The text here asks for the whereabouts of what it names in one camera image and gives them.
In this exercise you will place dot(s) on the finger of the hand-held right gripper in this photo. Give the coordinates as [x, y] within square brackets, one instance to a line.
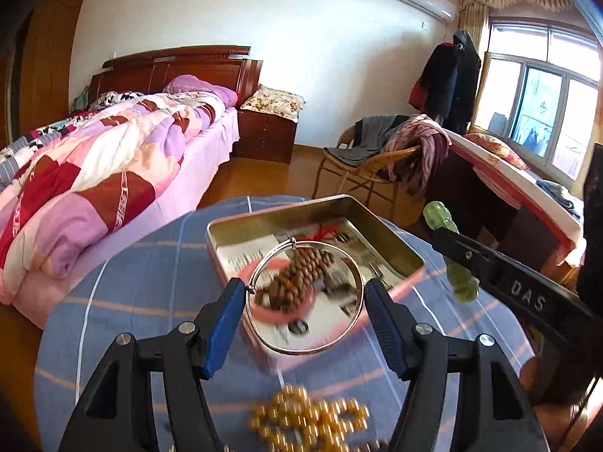
[464, 252]

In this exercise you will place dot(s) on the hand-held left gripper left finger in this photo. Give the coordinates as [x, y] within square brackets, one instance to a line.
[226, 320]

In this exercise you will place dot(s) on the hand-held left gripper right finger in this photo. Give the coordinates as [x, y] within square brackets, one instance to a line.
[386, 325]

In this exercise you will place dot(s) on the pink jade bangle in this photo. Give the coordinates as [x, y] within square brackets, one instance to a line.
[268, 315]

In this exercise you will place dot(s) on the pink metal tin box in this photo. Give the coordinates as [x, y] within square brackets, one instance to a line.
[405, 256]

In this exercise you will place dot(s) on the silver bangle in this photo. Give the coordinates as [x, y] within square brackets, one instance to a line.
[297, 351]

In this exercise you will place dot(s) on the person's right hand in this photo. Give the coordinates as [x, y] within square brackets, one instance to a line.
[530, 379]

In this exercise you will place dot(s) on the dark wooden desk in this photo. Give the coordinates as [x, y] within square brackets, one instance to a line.
[499, 212]

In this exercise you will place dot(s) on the blue plaid tablecloth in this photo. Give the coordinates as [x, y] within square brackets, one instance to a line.
[141, 268]

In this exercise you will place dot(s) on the red floral cushion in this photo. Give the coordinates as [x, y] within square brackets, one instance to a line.
[497, 148]

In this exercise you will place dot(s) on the pink striped garment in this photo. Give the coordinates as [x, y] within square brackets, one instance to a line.
[424, 150]

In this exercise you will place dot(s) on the blue folded cloth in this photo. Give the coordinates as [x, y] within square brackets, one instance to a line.
[560, 195]

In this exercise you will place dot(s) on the rattan chair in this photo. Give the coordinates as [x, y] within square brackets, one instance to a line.
[367, 172]

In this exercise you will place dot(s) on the grey garment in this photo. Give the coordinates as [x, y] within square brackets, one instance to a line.
[362, 143]

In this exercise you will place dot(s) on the window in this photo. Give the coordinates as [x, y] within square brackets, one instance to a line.
[541, 103]

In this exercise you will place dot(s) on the dark hanging coats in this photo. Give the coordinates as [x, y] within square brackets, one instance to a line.
[452, 84]

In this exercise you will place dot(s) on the wooden nightstand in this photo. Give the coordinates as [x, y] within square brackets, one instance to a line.
[264, 136]

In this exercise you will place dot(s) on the pink patchwork quilt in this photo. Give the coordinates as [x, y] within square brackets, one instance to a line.
[94, 174]

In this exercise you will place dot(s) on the floral pillow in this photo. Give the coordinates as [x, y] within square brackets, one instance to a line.
[273, 101]

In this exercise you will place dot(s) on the yellow curtain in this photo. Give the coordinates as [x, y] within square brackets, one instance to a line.
[476, 23]

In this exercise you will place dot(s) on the pink pillow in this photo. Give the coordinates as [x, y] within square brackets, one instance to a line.
[198, 89]

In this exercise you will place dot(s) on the black white patterned blanket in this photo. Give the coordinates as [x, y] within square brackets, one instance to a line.
[47, 134]

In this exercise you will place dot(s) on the wooden bed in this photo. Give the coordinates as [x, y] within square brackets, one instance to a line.
[188, 63]

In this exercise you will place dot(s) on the teal bag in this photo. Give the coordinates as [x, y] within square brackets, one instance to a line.
[81, 98]

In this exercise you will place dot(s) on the wooden wardrobe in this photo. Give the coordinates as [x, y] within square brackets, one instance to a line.
[47, 56]

